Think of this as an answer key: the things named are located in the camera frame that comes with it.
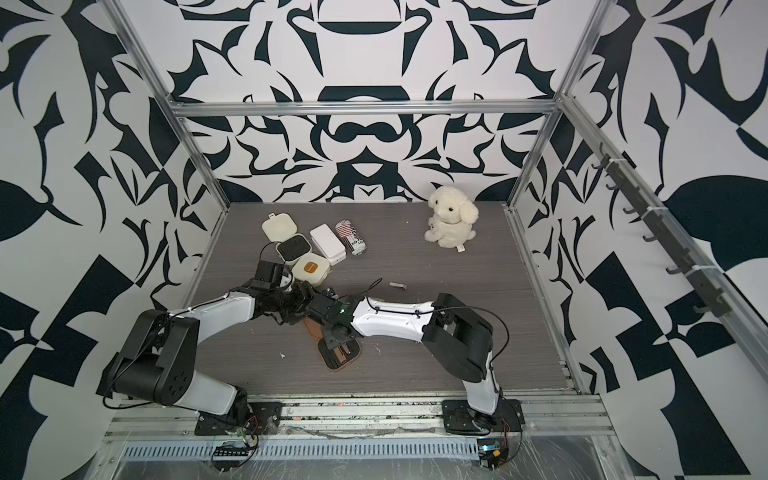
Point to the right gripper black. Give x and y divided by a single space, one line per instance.
329 340

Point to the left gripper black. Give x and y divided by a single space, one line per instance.
304 295

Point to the brown nail clipper case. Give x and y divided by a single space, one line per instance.
352 348

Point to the cream nail clipper case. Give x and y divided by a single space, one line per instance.
312 268

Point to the brown nail file tool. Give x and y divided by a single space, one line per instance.
340 355

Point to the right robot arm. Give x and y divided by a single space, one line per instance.
455 334

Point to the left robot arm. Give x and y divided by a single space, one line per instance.
157 362

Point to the white rectangular box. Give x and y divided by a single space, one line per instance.
328 244

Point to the flag pattern can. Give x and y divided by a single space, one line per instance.
350 238

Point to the white plush dog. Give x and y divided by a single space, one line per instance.
452 220

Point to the left electronics board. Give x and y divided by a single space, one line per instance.
229 456

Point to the electronics board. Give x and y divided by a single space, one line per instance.
229 456
493 452

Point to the right electronics board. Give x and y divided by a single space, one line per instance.
493 452

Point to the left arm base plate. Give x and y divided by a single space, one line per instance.
256 418

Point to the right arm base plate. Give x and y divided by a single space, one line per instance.
460 419

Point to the aluminium front rail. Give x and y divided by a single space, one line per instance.
405 414

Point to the wall hook rack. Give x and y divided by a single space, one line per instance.
666 231

